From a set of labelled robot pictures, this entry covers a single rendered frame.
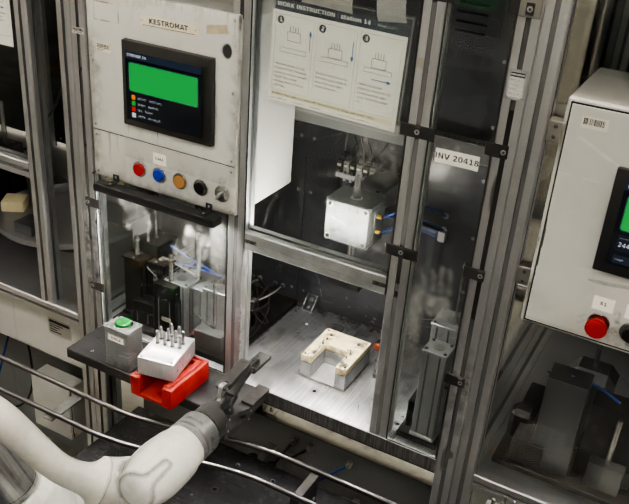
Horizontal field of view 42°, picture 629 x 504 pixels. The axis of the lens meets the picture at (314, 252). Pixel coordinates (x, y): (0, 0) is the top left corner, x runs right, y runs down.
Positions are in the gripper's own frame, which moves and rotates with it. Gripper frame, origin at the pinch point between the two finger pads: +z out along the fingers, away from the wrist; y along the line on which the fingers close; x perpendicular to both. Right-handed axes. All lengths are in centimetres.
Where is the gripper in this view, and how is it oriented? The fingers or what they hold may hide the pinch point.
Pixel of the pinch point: (258, 377)
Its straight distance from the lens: 180.8
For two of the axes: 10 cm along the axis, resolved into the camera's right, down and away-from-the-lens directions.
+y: 0.7, -8.8, -4.6
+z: 4.8, -3.8, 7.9
